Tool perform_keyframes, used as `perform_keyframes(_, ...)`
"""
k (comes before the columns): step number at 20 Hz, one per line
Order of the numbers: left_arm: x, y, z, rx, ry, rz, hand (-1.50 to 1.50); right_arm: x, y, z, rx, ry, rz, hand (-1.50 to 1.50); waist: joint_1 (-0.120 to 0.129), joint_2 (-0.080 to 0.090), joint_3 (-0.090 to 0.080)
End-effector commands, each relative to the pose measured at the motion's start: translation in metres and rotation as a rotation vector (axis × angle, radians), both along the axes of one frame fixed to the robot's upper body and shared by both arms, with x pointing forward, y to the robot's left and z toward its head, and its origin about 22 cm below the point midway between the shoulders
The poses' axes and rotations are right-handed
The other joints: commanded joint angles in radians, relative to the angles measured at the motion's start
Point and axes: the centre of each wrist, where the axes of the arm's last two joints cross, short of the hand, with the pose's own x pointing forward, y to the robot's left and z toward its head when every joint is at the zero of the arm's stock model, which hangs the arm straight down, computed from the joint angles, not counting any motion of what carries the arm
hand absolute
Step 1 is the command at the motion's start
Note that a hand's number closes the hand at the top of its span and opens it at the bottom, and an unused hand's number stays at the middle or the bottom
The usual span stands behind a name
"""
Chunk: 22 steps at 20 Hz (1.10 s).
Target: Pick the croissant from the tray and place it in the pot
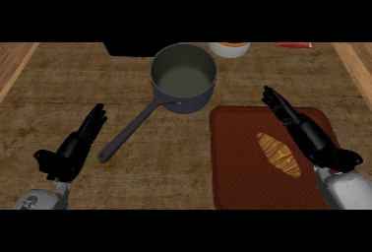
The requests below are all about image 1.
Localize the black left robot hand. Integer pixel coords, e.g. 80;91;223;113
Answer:
33;102;109;183

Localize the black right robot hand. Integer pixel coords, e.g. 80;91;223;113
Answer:
260;85;365;174

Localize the golden brown croissant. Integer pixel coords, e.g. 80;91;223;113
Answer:
254;132;303;179

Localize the dark red tray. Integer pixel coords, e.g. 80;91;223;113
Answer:
208;105;341;211

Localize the red flat object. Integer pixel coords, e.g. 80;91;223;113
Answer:
275;41;315;49

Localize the white jar with orange top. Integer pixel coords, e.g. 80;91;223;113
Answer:
207;41;253;59

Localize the black box appliance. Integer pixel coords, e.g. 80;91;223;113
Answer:
102;41;171;58

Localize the dark grey long-handled pot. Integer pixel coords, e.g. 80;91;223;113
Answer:
96;42;220;164

